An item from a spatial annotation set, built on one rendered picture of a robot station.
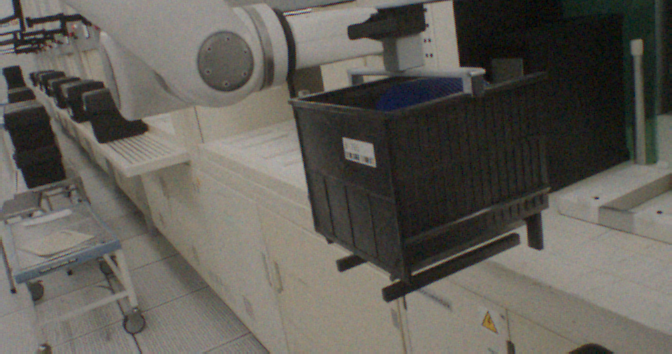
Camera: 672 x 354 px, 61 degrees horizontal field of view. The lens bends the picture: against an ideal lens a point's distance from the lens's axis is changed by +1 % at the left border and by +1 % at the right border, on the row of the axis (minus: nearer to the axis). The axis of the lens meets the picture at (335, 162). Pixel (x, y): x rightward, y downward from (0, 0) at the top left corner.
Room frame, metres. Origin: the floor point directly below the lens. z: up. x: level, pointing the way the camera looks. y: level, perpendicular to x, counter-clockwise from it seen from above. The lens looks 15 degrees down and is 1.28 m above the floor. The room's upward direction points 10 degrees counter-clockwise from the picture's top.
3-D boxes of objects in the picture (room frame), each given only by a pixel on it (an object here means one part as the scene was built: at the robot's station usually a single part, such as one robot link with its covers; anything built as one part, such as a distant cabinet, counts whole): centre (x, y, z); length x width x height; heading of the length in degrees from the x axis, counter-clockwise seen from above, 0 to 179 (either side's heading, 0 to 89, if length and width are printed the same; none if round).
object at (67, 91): (4.17, 1.69, 0.93); 0.30 x 0.28 x 0.26; 30
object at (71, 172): (4.18, 2.14, 0.24); 0.94 x 0.53 x 0.48; 27
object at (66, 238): (2.50, 1.32, 0.47); 0.31 x 0.23 x 0.02; 49
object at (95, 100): (3.11, 1.14, 0.93); 0.30 x 0.28 x 0.26; 24
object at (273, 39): (0.58, 0.05, 1.25); 0.09 x 0.03 x 0.08; 27
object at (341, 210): (0.66, -0.10, 1.11); 0.24 x 0.20 x 0.32; 27
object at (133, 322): (2.67, 1.38, 0.24); 0.97 x 0.52 x 0.48; 30
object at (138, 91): (0.54, 0.12, 1.25); 0.13 x 0.09 x 0.08; 117
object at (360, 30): (0.60, -0.05, 1.25); 0.08 x 0.06 x 0.01; 60
